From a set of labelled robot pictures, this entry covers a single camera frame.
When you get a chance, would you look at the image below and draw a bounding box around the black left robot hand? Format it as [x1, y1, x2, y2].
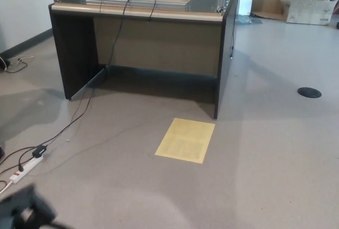
[0, 183, 57, 229]

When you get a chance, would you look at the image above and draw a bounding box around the white power strip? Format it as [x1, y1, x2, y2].
[9, 154, 44, 183]

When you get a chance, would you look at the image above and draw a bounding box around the black power adapter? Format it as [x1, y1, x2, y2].
[32, 145, 48, 157]

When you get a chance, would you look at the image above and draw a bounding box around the yellow paper sheet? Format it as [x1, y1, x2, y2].
[154, 118, 216, 164]

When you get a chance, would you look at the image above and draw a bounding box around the dark brown desk beige top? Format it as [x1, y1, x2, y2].
[48, 0, 243, 120]

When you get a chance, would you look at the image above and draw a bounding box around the clear plastic wrap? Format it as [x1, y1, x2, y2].
[237, 14, 262, 25]

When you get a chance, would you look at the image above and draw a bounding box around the black round floor cover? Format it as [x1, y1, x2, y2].
[297, 87, 322, 98]

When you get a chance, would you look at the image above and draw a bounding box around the flat brown cardboard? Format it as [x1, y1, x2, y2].
[250, 0, 289, 21]

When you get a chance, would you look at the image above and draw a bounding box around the open cardboard box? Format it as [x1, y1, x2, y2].
[280, 0, 336, 25]

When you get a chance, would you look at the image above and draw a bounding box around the white power strip cord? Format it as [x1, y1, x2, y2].
[0, 180, 13, 194]

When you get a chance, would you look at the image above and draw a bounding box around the beige cable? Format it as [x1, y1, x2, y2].
[5, 55, 35, 73]

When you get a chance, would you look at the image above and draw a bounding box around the long black power cable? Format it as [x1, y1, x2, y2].
[42, 0, 132, 149]

